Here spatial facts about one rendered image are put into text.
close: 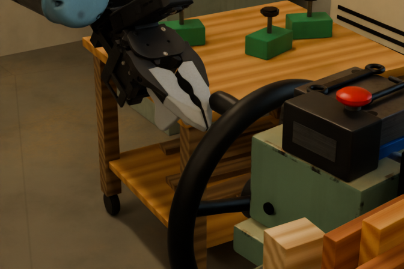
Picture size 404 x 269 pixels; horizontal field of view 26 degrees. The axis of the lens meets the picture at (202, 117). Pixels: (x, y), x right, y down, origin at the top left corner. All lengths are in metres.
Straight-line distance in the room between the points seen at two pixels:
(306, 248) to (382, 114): 0.15
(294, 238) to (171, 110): 0.32
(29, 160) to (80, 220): 0.41
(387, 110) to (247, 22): 1.65
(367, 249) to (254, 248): 0.19
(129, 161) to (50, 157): 0.49
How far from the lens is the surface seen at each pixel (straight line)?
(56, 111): 3.16
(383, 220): 0.67
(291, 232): 0.70
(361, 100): 0.74
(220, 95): 0.96
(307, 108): 0.75
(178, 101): 0.96
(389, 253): 0.67
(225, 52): 2.20
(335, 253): 0.66
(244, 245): 0.84
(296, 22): 2.28
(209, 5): 2.86
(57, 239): 2.43
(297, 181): 0.78
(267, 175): 0.81
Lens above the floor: 1.32
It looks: 25 degrees down
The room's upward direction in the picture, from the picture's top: straight up
